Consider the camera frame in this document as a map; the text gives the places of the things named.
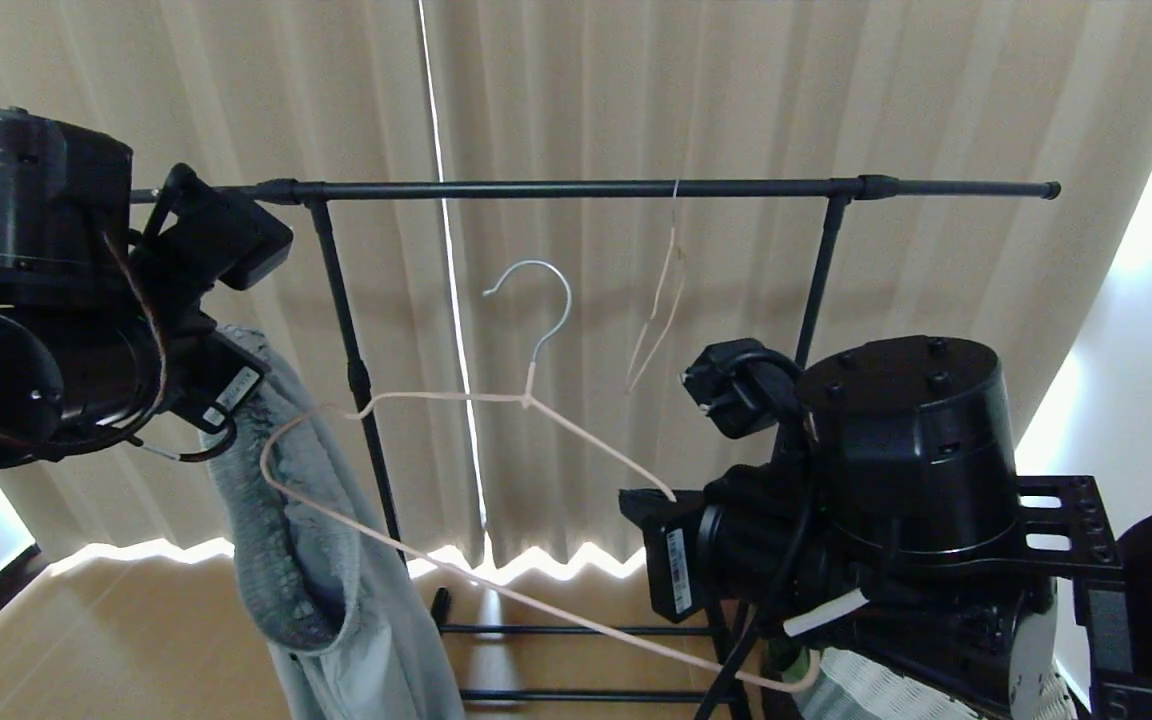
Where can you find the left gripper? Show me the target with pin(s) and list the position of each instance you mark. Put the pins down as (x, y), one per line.
(206, 375)

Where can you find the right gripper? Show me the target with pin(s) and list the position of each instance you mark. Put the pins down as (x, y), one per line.
(736, 550)

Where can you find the green garment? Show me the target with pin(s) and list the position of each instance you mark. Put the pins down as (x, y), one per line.
(786, 662)

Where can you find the pale grey shorts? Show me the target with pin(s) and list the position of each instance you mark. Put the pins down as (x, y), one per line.
(336, 590)

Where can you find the pink clothes hanger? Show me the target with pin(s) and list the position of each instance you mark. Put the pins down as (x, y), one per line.
(673, 250)
(532, 384)

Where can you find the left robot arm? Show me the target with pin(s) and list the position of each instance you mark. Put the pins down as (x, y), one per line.
(26, 380)

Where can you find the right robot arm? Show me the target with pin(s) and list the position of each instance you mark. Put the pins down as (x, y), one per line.
(916, 450)

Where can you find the white laundry basket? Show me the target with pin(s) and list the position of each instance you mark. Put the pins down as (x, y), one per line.
(876, 695)

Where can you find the black clothes rack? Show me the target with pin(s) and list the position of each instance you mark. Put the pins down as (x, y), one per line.
(576, 188)

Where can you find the beige curtain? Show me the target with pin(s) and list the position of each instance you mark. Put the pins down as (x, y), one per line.
(736, 90)

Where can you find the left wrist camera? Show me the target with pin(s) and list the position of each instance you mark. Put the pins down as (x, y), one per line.
(226, 240)

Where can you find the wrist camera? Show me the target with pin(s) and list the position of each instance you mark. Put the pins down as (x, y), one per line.
(736, 395)
(226, 240)

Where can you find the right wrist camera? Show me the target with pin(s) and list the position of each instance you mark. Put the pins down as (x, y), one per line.
(736, 395)

